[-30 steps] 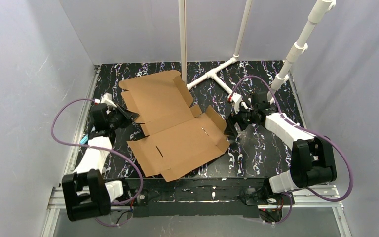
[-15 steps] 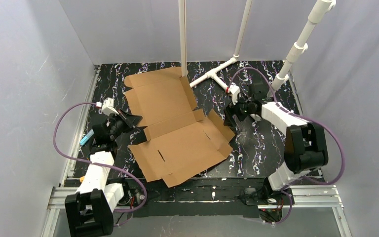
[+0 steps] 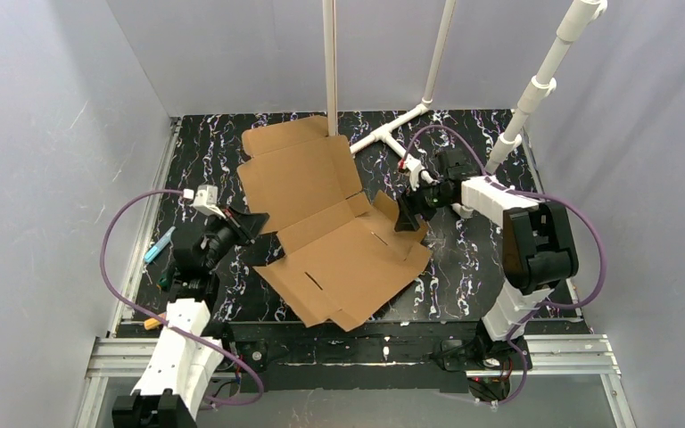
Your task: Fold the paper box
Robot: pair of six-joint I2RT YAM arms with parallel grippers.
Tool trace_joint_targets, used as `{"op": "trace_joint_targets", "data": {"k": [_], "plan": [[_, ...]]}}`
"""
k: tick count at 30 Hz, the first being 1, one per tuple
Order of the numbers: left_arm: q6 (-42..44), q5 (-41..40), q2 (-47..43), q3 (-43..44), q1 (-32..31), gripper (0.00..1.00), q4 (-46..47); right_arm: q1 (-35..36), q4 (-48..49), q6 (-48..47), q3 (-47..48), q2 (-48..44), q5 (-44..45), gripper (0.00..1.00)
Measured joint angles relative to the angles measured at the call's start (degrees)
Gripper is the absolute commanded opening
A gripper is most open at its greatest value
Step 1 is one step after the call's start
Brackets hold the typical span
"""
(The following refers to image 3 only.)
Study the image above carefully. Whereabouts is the brown cardboard box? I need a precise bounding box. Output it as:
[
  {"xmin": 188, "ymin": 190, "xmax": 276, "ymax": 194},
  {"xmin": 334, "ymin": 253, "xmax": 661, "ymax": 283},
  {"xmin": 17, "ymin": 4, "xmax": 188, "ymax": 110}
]
[{"xmin": 237, "ymin": 116, "xmax": 432, "ymax": 331}]

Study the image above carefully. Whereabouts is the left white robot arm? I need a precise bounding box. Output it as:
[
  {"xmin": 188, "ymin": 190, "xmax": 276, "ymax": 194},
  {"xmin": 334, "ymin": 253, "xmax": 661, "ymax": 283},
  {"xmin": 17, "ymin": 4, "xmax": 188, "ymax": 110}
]
[{"xmin": 111, "ymin": 208, "xmax": 269, "ymax": 427}]

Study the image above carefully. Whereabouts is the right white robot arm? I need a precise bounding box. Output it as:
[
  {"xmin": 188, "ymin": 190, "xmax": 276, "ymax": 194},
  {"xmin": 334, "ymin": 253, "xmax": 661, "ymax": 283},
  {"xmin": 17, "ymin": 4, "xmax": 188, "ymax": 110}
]
[{"xmin": 394, "ymin": 149, "xmax": 579, "ymax": 359}]

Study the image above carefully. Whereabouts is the blue pen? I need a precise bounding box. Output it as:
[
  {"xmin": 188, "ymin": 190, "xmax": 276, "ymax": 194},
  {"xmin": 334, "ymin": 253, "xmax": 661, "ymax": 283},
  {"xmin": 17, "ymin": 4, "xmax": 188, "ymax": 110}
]
[{"xmin": 143, "ymin": 226, "xmax": 176, "ymax": 264}]

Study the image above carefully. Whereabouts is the orange small object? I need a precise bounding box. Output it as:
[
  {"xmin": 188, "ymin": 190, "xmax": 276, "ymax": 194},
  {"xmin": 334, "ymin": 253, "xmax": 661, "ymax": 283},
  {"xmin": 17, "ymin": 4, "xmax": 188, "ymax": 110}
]
[{"xmin": 143, "ymin": 317, "xmax": 162, "ymax": 331}]

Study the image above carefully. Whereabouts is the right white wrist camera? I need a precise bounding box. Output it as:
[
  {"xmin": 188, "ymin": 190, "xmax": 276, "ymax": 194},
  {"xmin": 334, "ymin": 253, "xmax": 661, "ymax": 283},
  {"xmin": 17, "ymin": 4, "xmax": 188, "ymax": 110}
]
[{"xmin": 398, "ymin": 155, "xmax": 435, "ymax": 191}]

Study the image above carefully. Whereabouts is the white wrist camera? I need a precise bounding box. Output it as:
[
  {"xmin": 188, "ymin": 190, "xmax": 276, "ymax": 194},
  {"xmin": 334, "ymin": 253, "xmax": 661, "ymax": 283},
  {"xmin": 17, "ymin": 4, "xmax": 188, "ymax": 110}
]
[
  {"xmin": 183, "ymin": 185, "xmax": 227, "ymax": 219},
  {"xmin": 398, "ymin": 155, "xmax": 435, "ymax": 191}
]

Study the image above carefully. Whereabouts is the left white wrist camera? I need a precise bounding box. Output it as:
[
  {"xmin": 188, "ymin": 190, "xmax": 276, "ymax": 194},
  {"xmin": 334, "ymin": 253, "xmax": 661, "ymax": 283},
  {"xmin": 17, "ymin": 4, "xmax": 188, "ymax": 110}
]
[{"xmin": 183, "ymin": 185, "xmax": 227, "ymax": 219}]

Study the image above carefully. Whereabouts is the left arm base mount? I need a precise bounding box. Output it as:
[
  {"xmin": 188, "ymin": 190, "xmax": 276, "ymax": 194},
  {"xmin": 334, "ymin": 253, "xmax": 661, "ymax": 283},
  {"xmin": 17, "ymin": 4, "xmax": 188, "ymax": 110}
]
[{"xmin": 175, "ymin": 321, "xmax": 266, "ymax": 395}]

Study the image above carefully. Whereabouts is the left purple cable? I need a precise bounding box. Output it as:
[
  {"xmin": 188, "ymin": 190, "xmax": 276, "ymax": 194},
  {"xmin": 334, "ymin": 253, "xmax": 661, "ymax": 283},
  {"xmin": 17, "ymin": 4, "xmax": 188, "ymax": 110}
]
[{"xmin": 100, "ymin": 188, "xmax": 265, "ymax": 408}]

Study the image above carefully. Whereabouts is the purple cable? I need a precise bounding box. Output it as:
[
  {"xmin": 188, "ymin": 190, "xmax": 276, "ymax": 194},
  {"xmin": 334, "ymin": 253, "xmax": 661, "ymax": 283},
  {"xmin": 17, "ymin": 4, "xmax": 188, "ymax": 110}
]
[
  {"xmin": 100, "ymin": 188, "xmax": 265, "ymax": 408},
  {"xmin": 400, "ymin": 124, "xmax": 607, "ymax": 408}
]

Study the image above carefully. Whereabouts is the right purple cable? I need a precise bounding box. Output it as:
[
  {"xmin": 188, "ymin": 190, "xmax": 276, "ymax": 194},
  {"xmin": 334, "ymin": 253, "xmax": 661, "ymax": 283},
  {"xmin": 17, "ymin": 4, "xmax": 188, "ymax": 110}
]
[{"xmin": 400, "ymin": 124, "xmax": 607, "ymax": 408}]

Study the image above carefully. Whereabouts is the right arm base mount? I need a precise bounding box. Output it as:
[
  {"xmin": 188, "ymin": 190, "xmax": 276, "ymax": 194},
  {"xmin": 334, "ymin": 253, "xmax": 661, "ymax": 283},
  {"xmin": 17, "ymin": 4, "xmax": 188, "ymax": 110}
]
[{"xmin": 427, "ymin": 333, "xmax": 532, "ymax": 404}]

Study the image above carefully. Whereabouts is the white PVC pipe frame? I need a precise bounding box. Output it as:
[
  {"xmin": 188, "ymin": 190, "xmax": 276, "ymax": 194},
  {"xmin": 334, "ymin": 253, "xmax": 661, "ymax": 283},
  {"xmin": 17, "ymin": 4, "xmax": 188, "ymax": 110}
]
[{"xmin": 334, "ymin": 1, "xmax": 574, "ymax": 142}]

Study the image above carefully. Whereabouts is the aluminium table frame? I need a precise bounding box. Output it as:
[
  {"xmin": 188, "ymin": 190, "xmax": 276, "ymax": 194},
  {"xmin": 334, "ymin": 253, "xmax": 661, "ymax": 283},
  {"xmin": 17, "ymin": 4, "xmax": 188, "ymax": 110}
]
[{"xmin": 79, "ymin": 113, "xmax": 633, "ymax": 427}]

